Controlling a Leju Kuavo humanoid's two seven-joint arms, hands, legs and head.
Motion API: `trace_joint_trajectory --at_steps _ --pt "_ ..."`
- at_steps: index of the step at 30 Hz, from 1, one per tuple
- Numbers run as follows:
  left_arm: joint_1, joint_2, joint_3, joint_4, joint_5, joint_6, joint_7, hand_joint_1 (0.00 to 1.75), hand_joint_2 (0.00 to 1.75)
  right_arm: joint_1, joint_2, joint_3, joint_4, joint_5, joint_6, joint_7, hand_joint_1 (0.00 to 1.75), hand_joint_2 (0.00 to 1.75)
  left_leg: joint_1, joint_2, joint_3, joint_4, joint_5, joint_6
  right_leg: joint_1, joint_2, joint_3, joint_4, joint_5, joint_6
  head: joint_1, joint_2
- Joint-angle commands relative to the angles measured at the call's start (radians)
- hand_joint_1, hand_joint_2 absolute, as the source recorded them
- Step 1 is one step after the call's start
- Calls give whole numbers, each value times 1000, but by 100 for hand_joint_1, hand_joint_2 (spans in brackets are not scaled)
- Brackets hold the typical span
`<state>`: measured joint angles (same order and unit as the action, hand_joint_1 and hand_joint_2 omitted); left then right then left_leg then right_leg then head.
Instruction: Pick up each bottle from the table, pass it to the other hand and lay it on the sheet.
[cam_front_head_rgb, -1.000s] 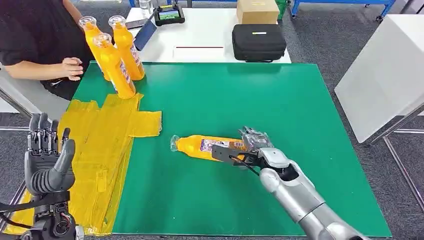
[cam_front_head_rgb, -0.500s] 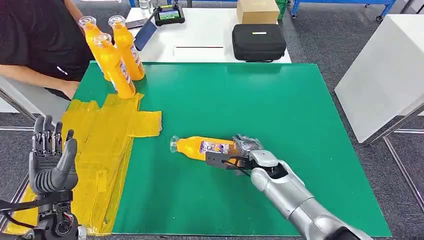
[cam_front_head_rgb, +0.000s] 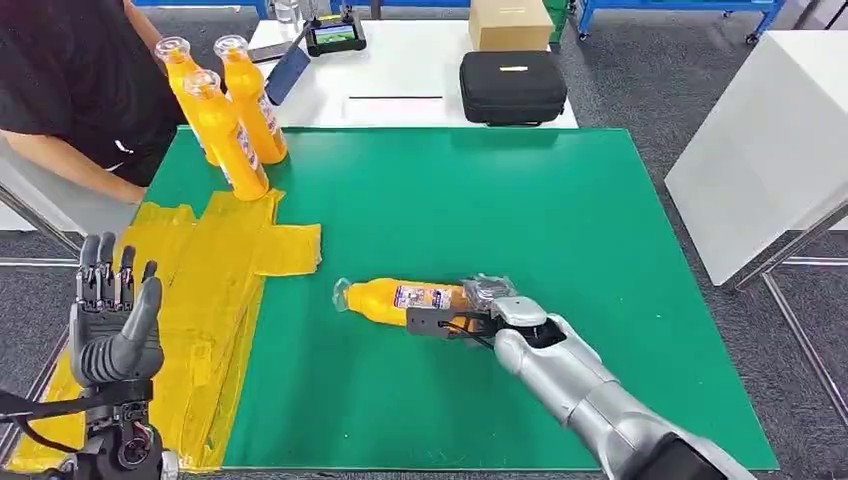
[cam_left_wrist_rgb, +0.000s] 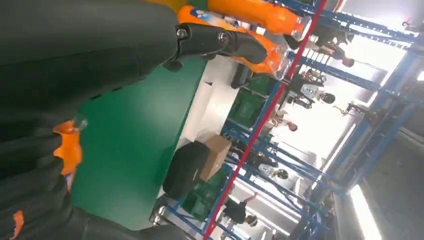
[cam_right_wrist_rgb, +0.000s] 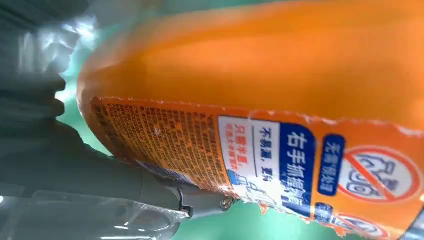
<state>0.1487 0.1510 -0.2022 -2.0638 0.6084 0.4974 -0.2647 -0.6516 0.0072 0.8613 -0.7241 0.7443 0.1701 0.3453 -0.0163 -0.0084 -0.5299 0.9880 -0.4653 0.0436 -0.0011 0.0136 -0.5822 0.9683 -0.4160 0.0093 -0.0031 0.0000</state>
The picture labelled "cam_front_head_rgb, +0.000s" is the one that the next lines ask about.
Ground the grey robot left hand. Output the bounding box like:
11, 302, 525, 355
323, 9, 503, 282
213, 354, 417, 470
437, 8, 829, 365
68, 231, 166, 390

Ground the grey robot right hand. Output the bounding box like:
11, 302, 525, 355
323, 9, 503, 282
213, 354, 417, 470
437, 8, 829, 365
460, 272, 520, 317

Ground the orange drink bottle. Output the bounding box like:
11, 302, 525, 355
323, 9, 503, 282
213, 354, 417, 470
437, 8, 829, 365
154, 35, 221, 168
332, 276, 481, 330
182, 68, 272, 203
213, 33, 289, 166

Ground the green table mat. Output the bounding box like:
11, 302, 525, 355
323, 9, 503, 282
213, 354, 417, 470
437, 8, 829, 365
142, 126, 780, 472

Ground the yellow plastic sheet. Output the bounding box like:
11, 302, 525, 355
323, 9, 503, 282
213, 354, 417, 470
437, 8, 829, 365
5, 189, 324, 474

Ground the white table beside person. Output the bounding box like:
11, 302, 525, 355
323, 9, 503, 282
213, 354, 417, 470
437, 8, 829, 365
0, 142, 139, 260

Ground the black zip case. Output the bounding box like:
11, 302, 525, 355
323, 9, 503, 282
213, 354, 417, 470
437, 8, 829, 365
458, 50, 570, 128

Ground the white desk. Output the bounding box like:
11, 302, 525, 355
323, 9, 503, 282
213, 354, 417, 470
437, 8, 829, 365
246, 17, 580, 130

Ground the person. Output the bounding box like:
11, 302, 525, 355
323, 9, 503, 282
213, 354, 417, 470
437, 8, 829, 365
0, 0, 188, 206

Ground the cardboard box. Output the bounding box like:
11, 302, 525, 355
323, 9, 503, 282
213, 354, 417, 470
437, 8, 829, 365
467, 0, 556, 53

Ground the green crate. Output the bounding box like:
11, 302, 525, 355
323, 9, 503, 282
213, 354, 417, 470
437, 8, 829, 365
544, 0, 572, 42

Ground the blue tablet folio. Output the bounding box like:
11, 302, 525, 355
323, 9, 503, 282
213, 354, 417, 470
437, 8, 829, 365
264, 44, 313, 107

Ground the black handheld screen controller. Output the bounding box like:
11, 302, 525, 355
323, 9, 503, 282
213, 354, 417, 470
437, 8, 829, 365
303, 11, 368, 58

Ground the white angled side table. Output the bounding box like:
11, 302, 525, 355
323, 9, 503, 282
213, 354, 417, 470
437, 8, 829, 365
663, 29, 848, 425

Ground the dark smartphone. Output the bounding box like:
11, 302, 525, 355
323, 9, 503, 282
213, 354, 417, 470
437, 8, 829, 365
248, 40, 293, 66

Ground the blue metal rack frame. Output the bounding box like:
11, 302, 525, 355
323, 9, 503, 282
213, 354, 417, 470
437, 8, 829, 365
574, 0, 790, 45

